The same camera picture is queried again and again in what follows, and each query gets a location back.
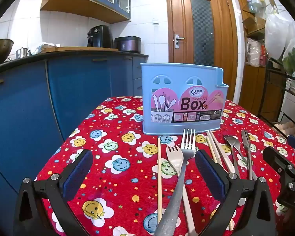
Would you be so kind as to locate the glass jar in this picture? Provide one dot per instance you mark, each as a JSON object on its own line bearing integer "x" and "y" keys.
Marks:
{"x": 252, "y": 5}

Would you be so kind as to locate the steel kettle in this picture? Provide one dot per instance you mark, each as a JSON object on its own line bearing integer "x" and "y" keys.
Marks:
{"x": 22, "y": 52}

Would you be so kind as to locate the large steel fork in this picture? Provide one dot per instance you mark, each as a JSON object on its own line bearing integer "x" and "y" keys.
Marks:
{"x": 179, "y": 189}

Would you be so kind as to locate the pile of eggs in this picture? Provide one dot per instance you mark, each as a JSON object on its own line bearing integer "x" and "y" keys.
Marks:
{"x": 286, "y": 129}

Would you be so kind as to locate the steel table knife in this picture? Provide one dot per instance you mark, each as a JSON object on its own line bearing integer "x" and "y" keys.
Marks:
{"x": 247, "y": 150}

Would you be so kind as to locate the black air fryer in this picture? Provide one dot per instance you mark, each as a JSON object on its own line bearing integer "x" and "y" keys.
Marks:
{"x": 99, "y": 36}

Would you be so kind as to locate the glass-door wall cabinet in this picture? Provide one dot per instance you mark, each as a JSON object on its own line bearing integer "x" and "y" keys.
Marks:
{"x": 88, "y": 2}

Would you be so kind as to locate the metal wok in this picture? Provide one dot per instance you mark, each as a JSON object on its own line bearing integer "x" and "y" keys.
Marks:
{"x": 0, "y": 50}

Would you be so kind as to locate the dark rice cooker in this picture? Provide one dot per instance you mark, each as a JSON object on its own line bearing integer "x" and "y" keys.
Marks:
{"x": 127, "y": 44}

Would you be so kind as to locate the wooden shelf unit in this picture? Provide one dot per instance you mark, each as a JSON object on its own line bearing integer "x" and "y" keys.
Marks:
{"x": 258, "y": 88}

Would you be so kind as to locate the red printed tablecloth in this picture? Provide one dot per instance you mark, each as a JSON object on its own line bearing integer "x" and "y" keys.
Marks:
{"x": 118, "y": 152}

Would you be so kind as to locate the bamboo chopstick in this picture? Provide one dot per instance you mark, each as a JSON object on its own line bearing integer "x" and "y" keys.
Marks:
{"x": 159, "y": 177}
{"x": 211, "y": 150}

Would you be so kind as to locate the white chopstick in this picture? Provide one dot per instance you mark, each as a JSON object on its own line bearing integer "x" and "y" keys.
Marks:
{"x": 220, "y": 150}

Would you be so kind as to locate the wooden door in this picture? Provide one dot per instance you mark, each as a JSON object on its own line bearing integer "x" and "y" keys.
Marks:
{"x": 177, "y": 12}

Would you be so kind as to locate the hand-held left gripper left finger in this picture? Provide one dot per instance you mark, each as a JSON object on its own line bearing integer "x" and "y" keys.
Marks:
{"x": 77, "y": 174}

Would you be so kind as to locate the white plastic bag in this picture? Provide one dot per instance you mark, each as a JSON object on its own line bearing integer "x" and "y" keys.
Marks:
{"x": 276, "y": 34}

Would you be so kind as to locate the cream plastic fork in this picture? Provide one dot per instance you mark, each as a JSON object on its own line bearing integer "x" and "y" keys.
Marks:
{"x": 174, "y": 159}

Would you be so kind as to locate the white light switch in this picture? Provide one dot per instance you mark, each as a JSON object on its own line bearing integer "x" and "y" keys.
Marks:
{"x": 155, "y": 22}

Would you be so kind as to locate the red sauce bottle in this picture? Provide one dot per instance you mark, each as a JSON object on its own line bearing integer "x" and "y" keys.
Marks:
{"x": 263, "y": 56}

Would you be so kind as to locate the slim steel fork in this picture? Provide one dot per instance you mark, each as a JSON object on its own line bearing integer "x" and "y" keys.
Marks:
{"x": 232, "y": 145}

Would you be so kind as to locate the light blue utensil box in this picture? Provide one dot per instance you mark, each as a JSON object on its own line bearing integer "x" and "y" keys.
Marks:
{"x": 162, "y": 83}

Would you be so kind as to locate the white sack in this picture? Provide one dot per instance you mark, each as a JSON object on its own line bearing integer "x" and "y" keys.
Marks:
{"x": 252, "y": 52}

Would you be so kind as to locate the white cloth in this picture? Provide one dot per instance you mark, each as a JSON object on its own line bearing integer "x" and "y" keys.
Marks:
{"x": 45, "y": 47}

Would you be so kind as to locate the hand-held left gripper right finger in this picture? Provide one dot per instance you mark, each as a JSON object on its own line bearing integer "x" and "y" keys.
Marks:
{"x": 209, "y": 174}

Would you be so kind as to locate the wooden cutting board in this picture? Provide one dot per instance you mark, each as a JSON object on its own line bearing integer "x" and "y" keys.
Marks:
{"x": 88, "y": 49}

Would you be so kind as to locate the blue counter cabinet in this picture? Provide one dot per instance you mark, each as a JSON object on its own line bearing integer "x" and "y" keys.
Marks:
{"x": 76, "y": 91}

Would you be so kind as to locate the bag of greens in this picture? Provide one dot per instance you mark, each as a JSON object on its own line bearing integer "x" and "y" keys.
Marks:
{"x": 293, "y": 59}

